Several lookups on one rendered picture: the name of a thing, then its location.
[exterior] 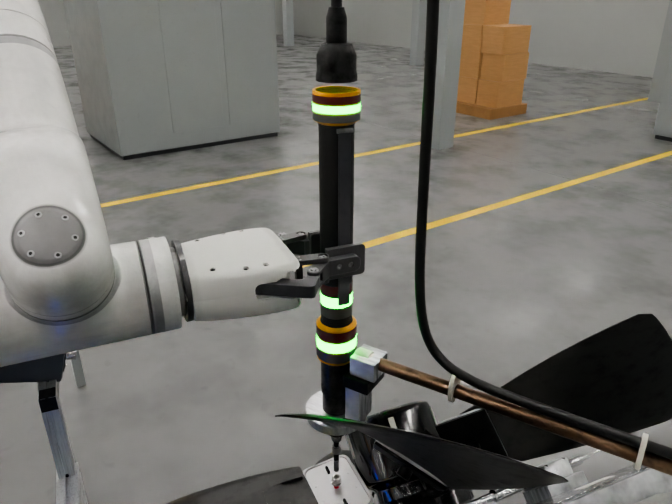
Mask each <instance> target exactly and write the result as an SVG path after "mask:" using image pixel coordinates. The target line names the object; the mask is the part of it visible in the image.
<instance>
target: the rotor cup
mask: <svg viewBox="0 0 672 504"><path fill-rule="evenodd" d="M430 407H431V406H430V405H429V403H428V402H426V401H415V402H411V403H407V404H403V405H400V406H396V407H393V408H390V409H387V410H384V411H381V412H378V413H376V414H373V415H370V416H368V417H367V418H366V421H365V422H366V423H371V424H376V425H381V426H386V427H390V424H389V421H388V418H390V417H393V418H394V421H395V423H396V426H397V429H401V430H406V431H412V432H417V433H421V434H426V435H430V436H433V437H437V438H440V436H439V434H438V432H437V430H436V428H435V425H436V423H435V421H434V418H433V415H432V412H431V410H430ZM346 435H349V439H350V442H351V445H352V448H353V451H354V455H355V458H354V459H353V456H352V453H351V456H352V459H353V462H354V465H355V468H356V470H357V472H358V473H359V475H360V476H361V478H362V480H363V481H364V483H365V485H366V486H367V488H368V490H371V491H373V492H374V493H375V494H376V497H377V500H378V503H379V504H464V503H467V502H469V501H470V500H472V499H473V498H474V493H473V491H472V490H467V489H452V488H450V487H448V486H447V490H437V489H436V488H434V487H433V486H431V485H430V484H428V483H426V482H425V481H423V480H422V479H420V478H419V477H417V476H416V475H414V474H412V476H411V477H410V479H409V481H406V480H405V479H403V478H402V477H400V476H399V475H397V473H396V472H397V471H398V469H399V467H400V465H399V464H397V463H396V462H394V461H393V460H391V459H390V458H388V457H387V456H385V455H384V454H382V453H381V452H379V451H378V450H376V449H375V448H374V443H375V442H376V439H374V438H372V437H370V436H369V435H367V434H365V433H362V432H360V431H358V430H356V431H355V432H352V433H350V434H346ZM346 435H345V436H346Z"/></svg>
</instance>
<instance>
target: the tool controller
mask: <svg viewBox="0 0 672 504"><path fill-rule="evenodd" d="M76 355H77V351H73V352H68V353H64V354H59V355H54V356H50V357H45V358H40V359H36V360H31V361H26V362H22V363H17V364H12V365H8V366H3V367H0V383H22V382H45V381H46V382H49V381H51V380H55V379H56V381H57V382H59V381H61V380H62V376H63V372H64V370H65V367H66V364H65V361H66V360H75V359H76Z"/></svg>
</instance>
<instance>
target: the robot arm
mask: <svg viewBox="0 0 672 504"><path fill-rule="evenodd" d="M304 265H311V266H310V267H309V268H308V270H307V275H306V276H303V266H304ZM290 271H294V272H295V278H294V279H290ZM364 271H365V245H364V244H362V243H361V242H358V243H352V244H347V245H341V246H336V247H330V248H325V253H320V229H319V230H313V231H308V236H307V233H306V232H305V231H297V232H293V233H289V234H287V233H284V232H283V233H276V232H273V231H272V230H270V229H268V228H252V229H245V230H238V231H233V232H228V233H223V234H218V235H213V236H209V237H205V238H200V239H196V240H192V241H189V242H185V243H180V241H179V240H178V239H176V240H172V241H171V247H169V245H168V242H167V240H166V238H165V237H164V236H163V237H158V238H154V237H149V238H146V239H144V240H138V241H132V242H126V243H119V244H113V245H110V242H109V237H108V233H107V228H106V224H105V220H104V216H103V212H102V209H101V205H100V201H99V197H98V193H97V190H96V186H95V182H94V178H93V174H92V171H91V167H90V163H89V159H88V156H87V152H86V149H85V146H84V143H83V141H82V139H81V138H80V137H79V134H78V130H77V126H76V123H75V119H74V115H73V112H72V108H71V105H70V101H69V98H68V94H67V91H66V88H65V84H64V81H63V77H62V74H61V71H60V68H59V64H58V61H57V58H56V54H55V51H54V48H53V45H52V41H51V38H50V35H49V31H48V28H47V25H46V21H45V18H44V15H43V12H42V9H41V6H40V3H39V1H38V0H0V367H3V366H8V365H12V364H17V363H22V362H26V361H31V360H36V359H40V358H45V357H50V356H54V355H59V354H64V353H68V352H73V351H78V350H82V349H87V348H92V347H96V346H101V345H106V344H110V343H115V342H120V341H124V340H129V339H134V338H138V337H143V336H148V335H152V334H153V333H154V334H157V333H162V332H166V331H171V330H176V329H180V328H182V316H184V318H185V320H186V322H189V321H193V319H195V321H219V320H230V319H238V318H246V317H253V316H259V315H265V314H271V313H277V312H282V311H287V310H291V309H295V308H297V307H298V306H299V305H300V304H301V298H308V299H312V298H315V297H316V295H317V292H318V290H319V288H320V287H321V286H322V284H327V283H329V280H333V279H338V278H343V277H348V276H353V275H358V274H362V273H363V272H364Z"/></svg>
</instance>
